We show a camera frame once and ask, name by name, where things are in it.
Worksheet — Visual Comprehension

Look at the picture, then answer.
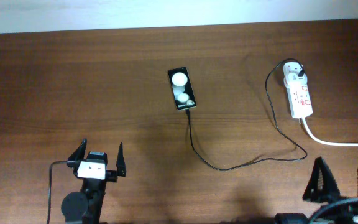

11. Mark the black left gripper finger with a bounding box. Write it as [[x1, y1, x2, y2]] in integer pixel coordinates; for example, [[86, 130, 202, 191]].
[[116, 142, 126, 177], [67, 139, 87, 161]]

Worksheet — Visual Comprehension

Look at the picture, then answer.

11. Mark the black smartphone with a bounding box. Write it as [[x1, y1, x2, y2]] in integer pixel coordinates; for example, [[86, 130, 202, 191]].
[[167, 67, 197, 111]]

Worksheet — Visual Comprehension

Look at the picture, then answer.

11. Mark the white power strip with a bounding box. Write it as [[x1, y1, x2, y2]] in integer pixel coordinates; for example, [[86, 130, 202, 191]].
[[287, 85, 313, 119]]

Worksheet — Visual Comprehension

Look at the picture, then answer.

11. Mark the black USB charging cable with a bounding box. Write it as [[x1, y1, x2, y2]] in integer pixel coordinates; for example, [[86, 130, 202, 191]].
[[185, 58, 309, 172]]

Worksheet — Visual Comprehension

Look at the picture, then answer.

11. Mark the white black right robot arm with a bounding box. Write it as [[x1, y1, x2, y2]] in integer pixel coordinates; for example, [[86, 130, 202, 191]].
[[273, 157, 358, 224]]

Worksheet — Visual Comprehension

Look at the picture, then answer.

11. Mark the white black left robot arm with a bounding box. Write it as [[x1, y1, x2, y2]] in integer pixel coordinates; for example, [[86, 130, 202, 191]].
[[61, 139, 126, 224]]

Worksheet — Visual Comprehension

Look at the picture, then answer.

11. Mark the white USB charger plug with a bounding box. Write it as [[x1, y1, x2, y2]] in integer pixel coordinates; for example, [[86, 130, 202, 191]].
[[283, 62, 308, 88]]

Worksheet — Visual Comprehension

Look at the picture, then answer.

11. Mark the white power strip cord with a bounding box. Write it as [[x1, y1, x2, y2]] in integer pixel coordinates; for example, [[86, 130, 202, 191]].
[[300, 117, 358, 148]]

